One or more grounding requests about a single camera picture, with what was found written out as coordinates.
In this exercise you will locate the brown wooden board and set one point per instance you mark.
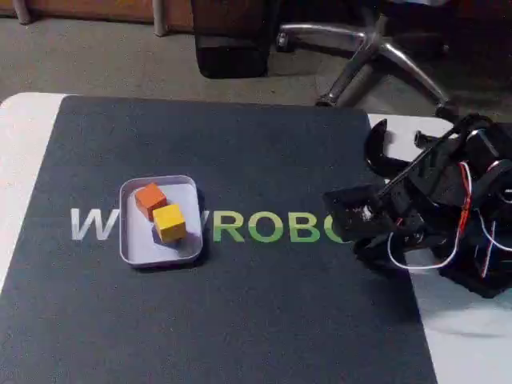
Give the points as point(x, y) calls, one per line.
point(88, 9)

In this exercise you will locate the white shallow rectangular tray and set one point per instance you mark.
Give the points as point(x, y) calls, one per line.
point(136, 248)

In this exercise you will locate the dark mat with printed letters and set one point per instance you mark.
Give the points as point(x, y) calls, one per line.
point(200, 312)

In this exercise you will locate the grey metal leg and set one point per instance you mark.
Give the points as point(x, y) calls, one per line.
point(160, 18)
point(22, 10)

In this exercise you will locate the yellow wooden cube block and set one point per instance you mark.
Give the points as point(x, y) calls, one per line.
point(170, 224)

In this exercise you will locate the black table clamp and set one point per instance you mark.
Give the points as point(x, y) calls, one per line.
point(380, 160)

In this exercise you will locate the orange wooden cube block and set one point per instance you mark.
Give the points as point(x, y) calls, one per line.
point(150, 200)

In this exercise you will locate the chrome office chair base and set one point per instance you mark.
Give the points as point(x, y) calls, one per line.
point(360, 68)

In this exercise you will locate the black camera mount frame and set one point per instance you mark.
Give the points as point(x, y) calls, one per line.
point(352, 212)

